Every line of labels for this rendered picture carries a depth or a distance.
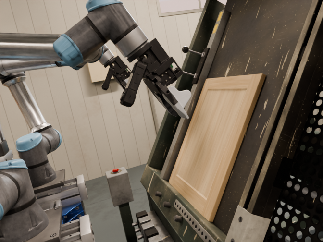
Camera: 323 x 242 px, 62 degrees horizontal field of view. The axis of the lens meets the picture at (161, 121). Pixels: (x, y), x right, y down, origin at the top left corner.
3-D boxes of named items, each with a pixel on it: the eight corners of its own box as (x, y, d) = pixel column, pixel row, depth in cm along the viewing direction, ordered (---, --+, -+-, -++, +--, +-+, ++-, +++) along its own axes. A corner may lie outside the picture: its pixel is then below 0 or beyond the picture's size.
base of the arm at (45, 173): (21, 191, 121) (15, 170, 120) (26, 180, 136) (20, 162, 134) (55, 181, 126) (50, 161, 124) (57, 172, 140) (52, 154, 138)
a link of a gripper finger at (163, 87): (179, 100, 65) (155, 73, 65) (174, 104, 64) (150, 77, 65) (176, 104, 69) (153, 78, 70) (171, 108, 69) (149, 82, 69)
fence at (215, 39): (166, 177, 146) (159, 175, 145) (225, 15, 146) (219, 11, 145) (168, 180, 141) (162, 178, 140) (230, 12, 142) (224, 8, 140)
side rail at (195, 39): (161, 168, 172) (146, 163, 168) (220, 7, 172) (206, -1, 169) (164, 171, 166) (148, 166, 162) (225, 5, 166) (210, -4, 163)
